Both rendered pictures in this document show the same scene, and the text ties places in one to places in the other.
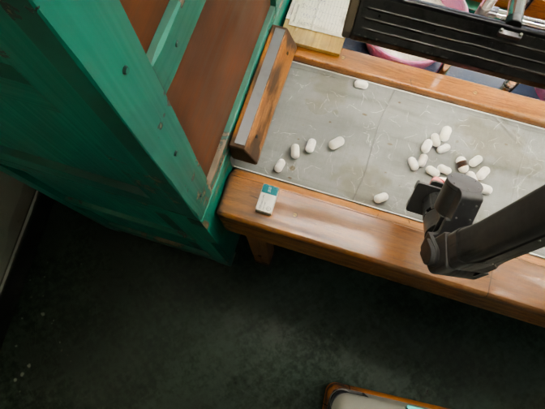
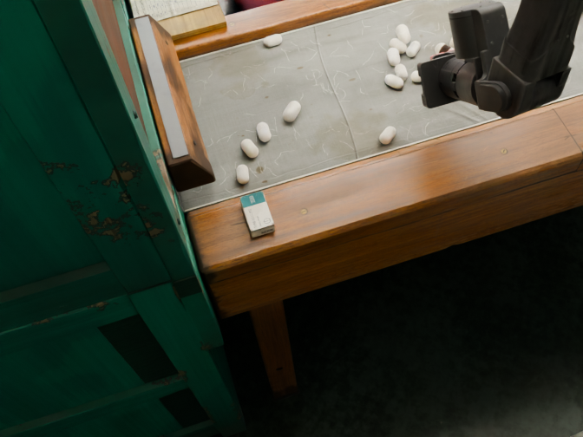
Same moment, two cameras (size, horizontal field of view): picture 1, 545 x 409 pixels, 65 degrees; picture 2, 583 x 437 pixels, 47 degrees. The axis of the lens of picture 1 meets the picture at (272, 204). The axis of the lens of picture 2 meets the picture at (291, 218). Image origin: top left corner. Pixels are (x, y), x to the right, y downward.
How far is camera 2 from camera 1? 0.30 m
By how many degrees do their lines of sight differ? 19
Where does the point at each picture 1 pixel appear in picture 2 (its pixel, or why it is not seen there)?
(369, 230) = (402, 172)
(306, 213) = (316, 201)
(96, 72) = not seen: outside the picture
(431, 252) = (497, 88)
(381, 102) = (309, 46)
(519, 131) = not seen: outside the picture
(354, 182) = (344, 140)
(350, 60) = (243, 22)
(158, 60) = not seen: outside the picture
